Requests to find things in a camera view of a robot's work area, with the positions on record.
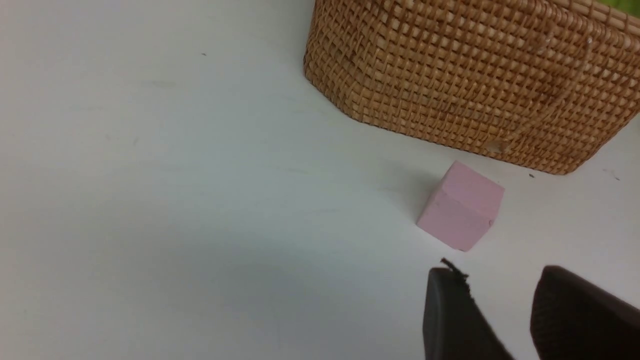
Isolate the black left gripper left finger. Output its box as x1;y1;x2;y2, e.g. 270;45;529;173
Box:
422;258;514;360

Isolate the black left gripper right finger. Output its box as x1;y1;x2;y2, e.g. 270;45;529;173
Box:
530;265;640;360

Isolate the pink foam cube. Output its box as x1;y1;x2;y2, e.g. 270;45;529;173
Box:
416;161;505;252

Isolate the woven wicker basket green lining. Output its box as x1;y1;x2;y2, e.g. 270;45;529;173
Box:
303;0;640;175

